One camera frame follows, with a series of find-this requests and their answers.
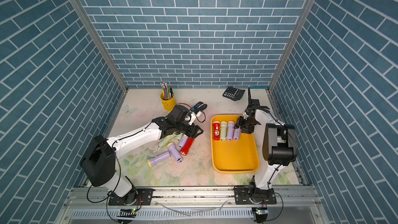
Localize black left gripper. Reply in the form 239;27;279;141
174;118;205;139

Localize purple flashlight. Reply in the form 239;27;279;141
147;151;171;168
178;134;188;148
233;128;241;141
167;143;183;163
226;121;235;141

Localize green flashlight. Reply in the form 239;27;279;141
174;133;183;141
220;121;228;141
158;134;175;148

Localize red flashlight with white logo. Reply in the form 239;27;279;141
212;121;221;141

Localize yellow plastic storage tray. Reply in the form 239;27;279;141
210;134;260;173

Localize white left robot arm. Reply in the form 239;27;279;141
80;102;207;198

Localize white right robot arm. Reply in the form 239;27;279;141
236;99;297;190

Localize yellow pen holder cup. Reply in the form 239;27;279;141
160;94;176;111

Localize blue black stapler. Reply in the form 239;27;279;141
191;102;207;115

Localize pens in cup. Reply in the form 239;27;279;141
161;82;173;101

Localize black desk calculator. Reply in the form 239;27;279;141
222;87;245;101

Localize red flashlight centre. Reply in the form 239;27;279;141
180;138;195;156

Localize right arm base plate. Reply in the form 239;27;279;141
233;186;277;205

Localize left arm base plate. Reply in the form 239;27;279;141
108;188;154;207

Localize aluminium front rail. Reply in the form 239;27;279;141
56;185;328;224

